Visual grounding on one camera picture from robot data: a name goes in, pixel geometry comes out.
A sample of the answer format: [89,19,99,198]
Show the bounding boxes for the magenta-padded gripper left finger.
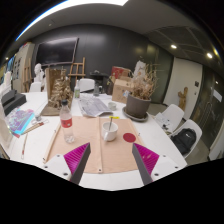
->
[42,142,92,186]

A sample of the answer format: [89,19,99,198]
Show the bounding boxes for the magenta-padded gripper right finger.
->
[131,142,183,186]

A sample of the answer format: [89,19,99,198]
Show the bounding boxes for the clear red-label drink bottle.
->
[59,99,76,145]

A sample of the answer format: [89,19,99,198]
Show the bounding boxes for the flat round red coaster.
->
[122,132,137,144]

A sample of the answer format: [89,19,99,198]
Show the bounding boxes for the white ceramic mug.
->
[100,120,120,142]

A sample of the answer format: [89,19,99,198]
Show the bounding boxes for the white papers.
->
[154,112,174,129]

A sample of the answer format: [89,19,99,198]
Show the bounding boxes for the black backpack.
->
[170,127,198,156]

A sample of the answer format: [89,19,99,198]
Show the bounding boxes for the grey plant saucer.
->
[121,106,150,123]

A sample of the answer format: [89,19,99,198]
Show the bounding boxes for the metal spoon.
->
[107,116,114,132]

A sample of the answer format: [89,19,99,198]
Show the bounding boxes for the wooden paint brush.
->
[21,121,46,136]

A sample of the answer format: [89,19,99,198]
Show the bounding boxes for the folded newspaper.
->
[78,94,114,118]

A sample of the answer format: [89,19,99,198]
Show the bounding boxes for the white plastic chair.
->
[171,118,203,159]
[159,103,185,133]
[76,78,96,93]

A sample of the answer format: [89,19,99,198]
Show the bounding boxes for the dried plant in grey pot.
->
[125,63,159,119]

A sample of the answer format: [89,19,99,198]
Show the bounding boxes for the small glass jar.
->
[107,101,118,112]

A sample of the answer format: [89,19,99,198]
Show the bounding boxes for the green-label plastic bottle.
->
[73,79,81,100]

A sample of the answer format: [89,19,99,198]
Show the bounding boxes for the colourful book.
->
[6,108,36,136]

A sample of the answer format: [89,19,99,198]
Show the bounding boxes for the dark grey bottle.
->
[93,81,101,98]

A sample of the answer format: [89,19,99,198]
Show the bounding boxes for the wooden figure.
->
[177,86,189,111]

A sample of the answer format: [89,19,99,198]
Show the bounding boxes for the brown cardboard box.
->
[111,77,134,104]

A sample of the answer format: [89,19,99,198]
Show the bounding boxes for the black boxes stack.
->
[0,89,28,116]

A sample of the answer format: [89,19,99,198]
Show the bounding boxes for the wooden easel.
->
[68,56,87,79]

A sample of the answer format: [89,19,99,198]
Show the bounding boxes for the red box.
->
[110,65,132,80]

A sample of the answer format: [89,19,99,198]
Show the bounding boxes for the white plaster bust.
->
[33,63,46,84]

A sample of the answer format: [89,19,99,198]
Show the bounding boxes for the long white ceiling light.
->
[14,0,130,42]

